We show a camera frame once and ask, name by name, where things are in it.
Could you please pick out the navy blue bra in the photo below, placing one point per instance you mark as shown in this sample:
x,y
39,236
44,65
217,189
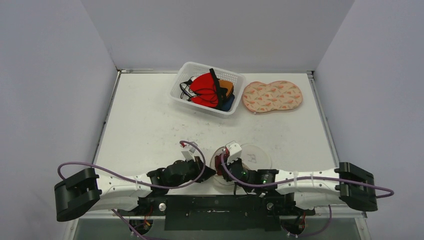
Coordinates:
x,y
227,104

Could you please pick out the white plastic basket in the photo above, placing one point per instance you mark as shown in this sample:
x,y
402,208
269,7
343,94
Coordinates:
x,y
206,85

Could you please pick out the black and white bra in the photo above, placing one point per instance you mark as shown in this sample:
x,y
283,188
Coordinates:
x,y
186,91

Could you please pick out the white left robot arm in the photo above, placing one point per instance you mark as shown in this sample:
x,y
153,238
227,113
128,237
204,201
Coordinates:
x,y
97,188

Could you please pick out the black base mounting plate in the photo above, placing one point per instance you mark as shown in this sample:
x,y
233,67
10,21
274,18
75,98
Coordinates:
x,y
219,212

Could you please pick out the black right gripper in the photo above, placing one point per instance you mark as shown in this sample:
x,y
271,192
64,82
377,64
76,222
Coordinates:
x,y
227,169

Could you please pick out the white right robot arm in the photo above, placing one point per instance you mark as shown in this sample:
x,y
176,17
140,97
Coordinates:
x,y
346,184

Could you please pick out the white round mesh laundry bag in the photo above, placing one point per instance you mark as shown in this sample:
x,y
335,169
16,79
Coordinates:
x,y
253,158

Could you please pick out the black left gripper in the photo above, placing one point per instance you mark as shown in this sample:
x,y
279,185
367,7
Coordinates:
x,y
197,165

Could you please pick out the dark red garment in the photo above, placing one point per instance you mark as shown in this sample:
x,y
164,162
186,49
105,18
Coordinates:
x,y
218,164

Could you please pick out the orange bra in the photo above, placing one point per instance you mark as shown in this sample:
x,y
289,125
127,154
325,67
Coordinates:
x,y
227,88

